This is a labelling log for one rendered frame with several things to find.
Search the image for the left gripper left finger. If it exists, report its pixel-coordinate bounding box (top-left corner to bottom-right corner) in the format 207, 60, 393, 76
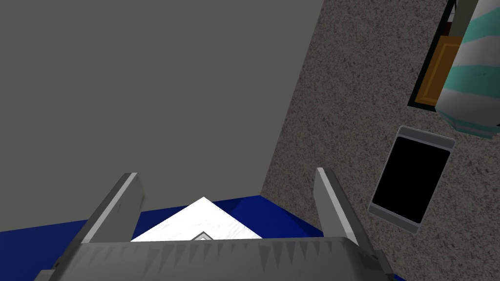
80, 172, 146, 244

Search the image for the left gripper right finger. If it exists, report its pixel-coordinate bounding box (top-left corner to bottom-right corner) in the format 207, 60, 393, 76
313, 167, 366, 246

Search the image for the blue flat surface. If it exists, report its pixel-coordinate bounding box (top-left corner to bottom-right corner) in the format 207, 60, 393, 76
0, 195, 325, 281

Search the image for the grey-framed black phone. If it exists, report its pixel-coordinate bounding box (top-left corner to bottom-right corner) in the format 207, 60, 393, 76
368, 125, 456, 235

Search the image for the white diamond-shaped slab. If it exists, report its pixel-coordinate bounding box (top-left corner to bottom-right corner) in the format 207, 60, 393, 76
130, 196, 263, 242

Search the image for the teal and white striped cylinder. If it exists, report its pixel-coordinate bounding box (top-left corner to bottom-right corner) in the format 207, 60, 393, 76
435, 0, 500, 140

